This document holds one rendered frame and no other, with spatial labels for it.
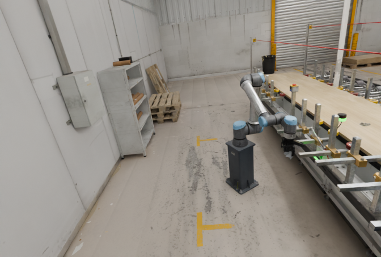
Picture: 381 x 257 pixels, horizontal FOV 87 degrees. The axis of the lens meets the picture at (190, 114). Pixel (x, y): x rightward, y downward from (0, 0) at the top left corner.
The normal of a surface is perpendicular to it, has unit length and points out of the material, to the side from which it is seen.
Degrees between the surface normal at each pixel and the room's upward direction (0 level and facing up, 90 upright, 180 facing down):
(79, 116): 90
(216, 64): 90
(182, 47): 90
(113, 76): 90
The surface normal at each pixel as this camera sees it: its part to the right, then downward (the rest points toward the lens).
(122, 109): -0.03, 0.37
